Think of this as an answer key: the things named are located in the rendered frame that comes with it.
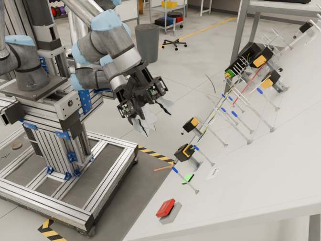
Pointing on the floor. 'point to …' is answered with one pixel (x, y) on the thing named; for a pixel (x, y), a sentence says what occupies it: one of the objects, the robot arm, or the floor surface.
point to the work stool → (174, 28)
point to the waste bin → (147, 41)
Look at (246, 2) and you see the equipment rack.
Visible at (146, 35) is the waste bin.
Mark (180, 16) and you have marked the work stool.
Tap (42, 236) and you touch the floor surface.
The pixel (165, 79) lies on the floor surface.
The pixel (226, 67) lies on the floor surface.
